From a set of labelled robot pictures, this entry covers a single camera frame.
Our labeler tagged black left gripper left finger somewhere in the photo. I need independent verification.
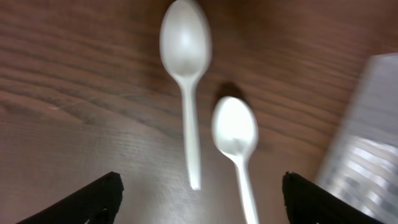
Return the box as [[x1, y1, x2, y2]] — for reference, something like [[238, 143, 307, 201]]
[[18, 172, 124, 224]]

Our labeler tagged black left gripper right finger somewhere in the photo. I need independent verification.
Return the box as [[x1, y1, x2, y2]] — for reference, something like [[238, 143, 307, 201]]
[[282, 172, 382, 224]]

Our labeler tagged white plastic spoon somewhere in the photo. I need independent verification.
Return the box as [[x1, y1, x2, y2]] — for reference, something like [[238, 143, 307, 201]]
[[159, 0, 212, 190], [211, 96, 259, 223]]

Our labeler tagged clear plastic basket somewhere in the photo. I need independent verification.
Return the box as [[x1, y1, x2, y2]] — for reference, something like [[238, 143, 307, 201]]
[[315, 53, 397, 223]]

